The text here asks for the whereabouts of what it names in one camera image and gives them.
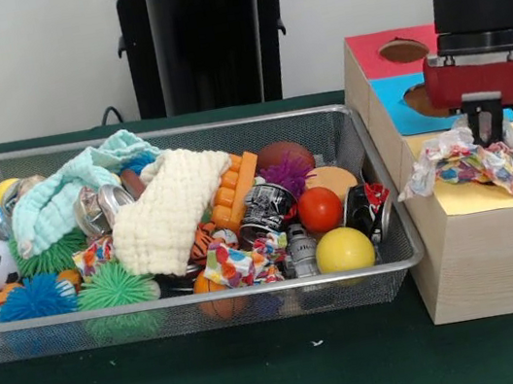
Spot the mint green cloth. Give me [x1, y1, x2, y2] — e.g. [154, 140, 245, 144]
[0, 123, 176, 261]

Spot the red orange ball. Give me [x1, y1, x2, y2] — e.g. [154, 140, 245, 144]
[292, 182, 347, 237]

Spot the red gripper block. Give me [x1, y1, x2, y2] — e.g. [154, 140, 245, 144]
[419, 41, 513, 156]

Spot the blue spiky ball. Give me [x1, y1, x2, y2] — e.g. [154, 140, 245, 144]
[0, 267, 81, 326]

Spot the shallow clear mesh bin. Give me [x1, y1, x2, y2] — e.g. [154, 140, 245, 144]
[0, 87, 433, 367]

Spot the dark green table cloth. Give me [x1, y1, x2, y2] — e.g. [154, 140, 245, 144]
[0, 56, 513, 384]

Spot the purple spiky ball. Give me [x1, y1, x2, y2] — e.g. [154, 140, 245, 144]
[254, 151, 321, 207]

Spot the colourful patterned paper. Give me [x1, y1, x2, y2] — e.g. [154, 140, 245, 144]
[388, 117, 513, 218]
[198, 227, 296, 295]

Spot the wooden box with three holes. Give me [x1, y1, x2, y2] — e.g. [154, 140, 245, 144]
[333, 8, 513, 337]

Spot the cream knitted cloth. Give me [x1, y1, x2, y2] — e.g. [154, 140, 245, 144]
[98, 140, 250, 286]

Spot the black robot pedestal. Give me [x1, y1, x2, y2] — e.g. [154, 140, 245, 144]
[98, 0, 323, 127]

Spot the large yellow ball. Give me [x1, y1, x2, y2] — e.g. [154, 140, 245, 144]
[311, 222, 379, 277]

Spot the green spiky ball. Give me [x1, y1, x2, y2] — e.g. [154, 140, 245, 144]
[70, 253, 165, 315]

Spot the black cable loop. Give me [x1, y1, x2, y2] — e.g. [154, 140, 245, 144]
[97, 103, 128, 128]

